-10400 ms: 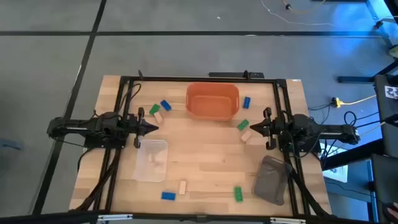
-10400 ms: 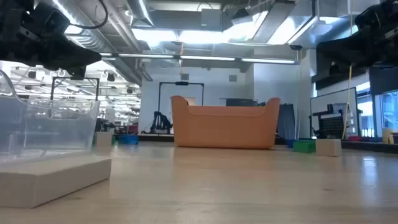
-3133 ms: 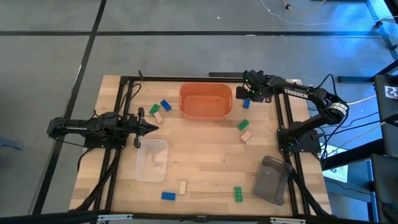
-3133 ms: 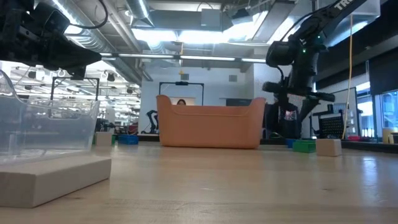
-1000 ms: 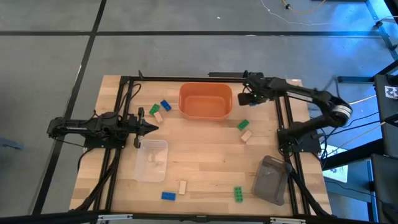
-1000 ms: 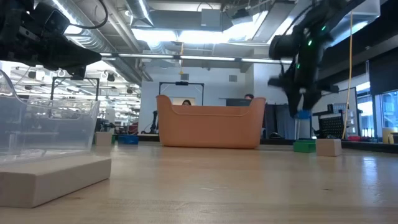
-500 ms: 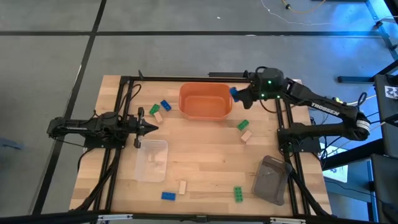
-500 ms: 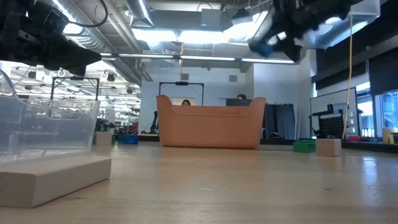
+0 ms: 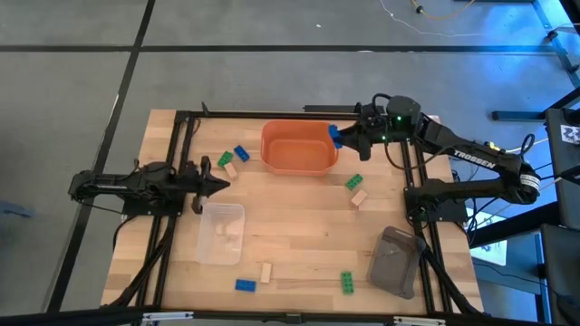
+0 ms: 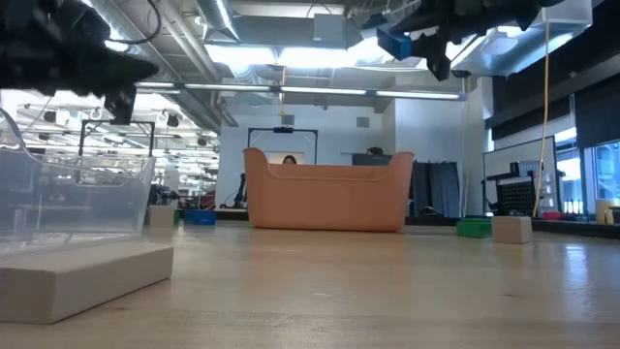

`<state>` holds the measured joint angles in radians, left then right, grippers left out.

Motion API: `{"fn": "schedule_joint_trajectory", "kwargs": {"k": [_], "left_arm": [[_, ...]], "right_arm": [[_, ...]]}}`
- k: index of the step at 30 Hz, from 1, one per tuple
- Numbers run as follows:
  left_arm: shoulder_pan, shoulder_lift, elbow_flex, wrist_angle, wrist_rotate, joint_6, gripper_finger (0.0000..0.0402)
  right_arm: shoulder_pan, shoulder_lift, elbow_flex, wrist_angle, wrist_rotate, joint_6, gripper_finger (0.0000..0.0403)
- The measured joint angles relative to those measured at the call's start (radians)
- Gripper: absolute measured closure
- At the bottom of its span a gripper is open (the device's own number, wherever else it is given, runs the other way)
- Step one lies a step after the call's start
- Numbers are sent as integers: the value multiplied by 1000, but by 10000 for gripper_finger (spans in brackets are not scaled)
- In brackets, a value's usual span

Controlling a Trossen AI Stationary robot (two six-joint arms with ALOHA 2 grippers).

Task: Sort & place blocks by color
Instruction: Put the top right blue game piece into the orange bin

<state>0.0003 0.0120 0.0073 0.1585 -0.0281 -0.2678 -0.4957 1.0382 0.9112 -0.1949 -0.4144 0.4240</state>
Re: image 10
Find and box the long ceiling light bar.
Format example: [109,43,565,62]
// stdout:
[135,80,466,102]

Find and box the blue toy brick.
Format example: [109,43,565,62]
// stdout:
[183,208,217,227]
[376,23,413,62]

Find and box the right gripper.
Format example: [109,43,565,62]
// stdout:
[348,0,490,82]

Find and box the black camera gantry frame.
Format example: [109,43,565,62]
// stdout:
[77,118,156,185]
[246,126,320,166]

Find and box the white board panel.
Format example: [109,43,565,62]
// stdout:
[482,137,558,214]

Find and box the orange plastic bin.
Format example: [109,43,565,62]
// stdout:
[242,147,416,233]

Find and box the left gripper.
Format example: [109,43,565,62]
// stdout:
[0,41,160,126]

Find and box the silver ventilation duct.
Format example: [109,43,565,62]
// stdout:
[193,0,241,43]

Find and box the black perforated panel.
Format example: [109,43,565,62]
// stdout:
[498,176,537,217]

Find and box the grey curtain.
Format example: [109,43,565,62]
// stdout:
[411,161,461,218]

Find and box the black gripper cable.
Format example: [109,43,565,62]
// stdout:
[108,0,163,46]

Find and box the yellow cup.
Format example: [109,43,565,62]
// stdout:
[595,198,616,225]

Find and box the grey ceiling box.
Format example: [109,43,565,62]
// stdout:
[312,13,346,43]

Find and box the clear plastic bin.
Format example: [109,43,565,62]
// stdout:
[0,107,157,258]

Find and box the black window frame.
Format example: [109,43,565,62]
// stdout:
[554,84,620,217]

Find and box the black aluminium table frame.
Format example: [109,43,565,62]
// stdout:
[178,207,620,239]

